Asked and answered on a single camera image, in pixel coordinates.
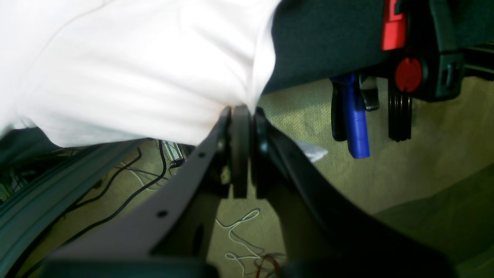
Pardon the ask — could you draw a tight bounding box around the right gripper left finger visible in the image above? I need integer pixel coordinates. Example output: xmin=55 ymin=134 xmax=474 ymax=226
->
xmin=46 ymin=105 xmax=252 ymax=278

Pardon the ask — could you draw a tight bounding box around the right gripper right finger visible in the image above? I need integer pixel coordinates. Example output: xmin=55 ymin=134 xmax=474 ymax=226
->
xmin=252 ymin=108 xmax=456 ymax=278

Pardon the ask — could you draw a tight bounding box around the pink T-shirt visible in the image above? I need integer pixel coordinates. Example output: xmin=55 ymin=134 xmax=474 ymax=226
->
xmin=0 ymin=0 xmax=280 ymax=147

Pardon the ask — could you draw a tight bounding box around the black table cloth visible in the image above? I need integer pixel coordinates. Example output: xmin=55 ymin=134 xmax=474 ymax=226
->
xmin=262 ymin=0 xmax=494 ymax=95

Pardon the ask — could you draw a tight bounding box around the red black right clamp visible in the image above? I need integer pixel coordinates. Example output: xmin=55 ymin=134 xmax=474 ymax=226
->
xmin=331 ymin=0 xmax=464 ymax=159

